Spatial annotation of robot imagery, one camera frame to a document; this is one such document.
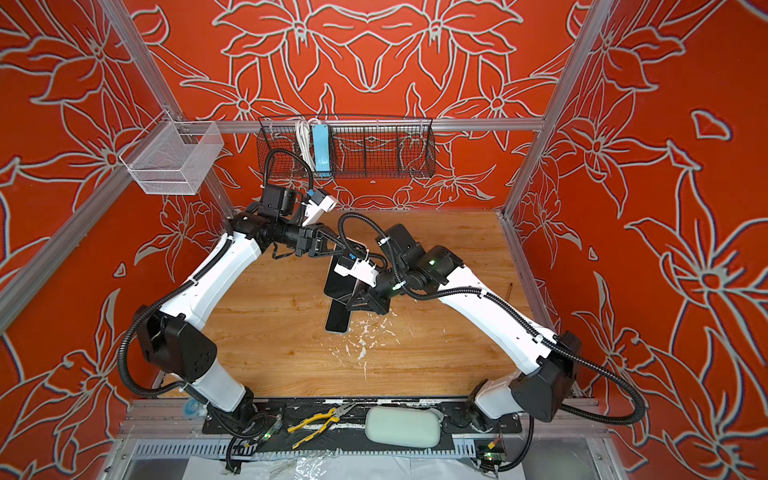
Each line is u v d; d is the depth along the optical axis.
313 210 0.61
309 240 0.59
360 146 0.97
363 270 0.58
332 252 0.62
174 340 0.43
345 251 0.57
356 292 0.63
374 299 0.57
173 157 0.92
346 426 0.73
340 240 0.62
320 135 0.90
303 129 0.87
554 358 0.39
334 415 0.73
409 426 0.69
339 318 0.90
